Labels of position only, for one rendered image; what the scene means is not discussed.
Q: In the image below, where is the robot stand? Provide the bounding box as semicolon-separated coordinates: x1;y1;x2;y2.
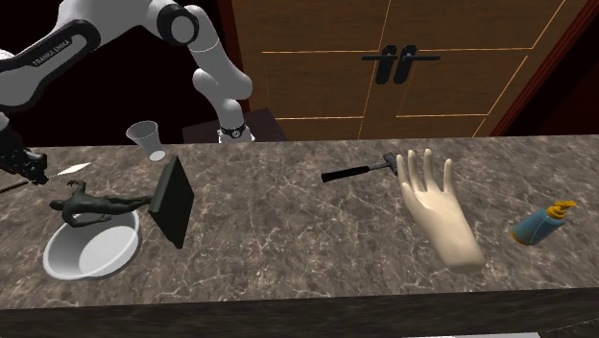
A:
181;108;288;144

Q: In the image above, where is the white paper cup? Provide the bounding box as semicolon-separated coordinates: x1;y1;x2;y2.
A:
125;120;168;163

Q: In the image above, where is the black book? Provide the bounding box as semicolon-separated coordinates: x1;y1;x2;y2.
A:
148;155;196;250

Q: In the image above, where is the beige mannequin hand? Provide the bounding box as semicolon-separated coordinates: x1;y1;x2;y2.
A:
395;148;488;275

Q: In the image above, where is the blue yellow pump bottle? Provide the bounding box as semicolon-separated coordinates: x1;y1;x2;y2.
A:
511;200;578;247

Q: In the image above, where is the dark human figure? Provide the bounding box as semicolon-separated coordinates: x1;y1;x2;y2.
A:
48;180;155;229

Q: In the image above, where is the knife with dark handle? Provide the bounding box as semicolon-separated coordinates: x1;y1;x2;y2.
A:
0;161;92;195

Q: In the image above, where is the black-handled hammer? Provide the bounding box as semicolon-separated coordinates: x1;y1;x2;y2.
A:
320;152;399;184

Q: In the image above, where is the white bowl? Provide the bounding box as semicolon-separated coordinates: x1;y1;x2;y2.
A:
42;208;143;281

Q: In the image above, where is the wooden double door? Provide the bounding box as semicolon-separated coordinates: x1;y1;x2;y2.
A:
230;0;591;140

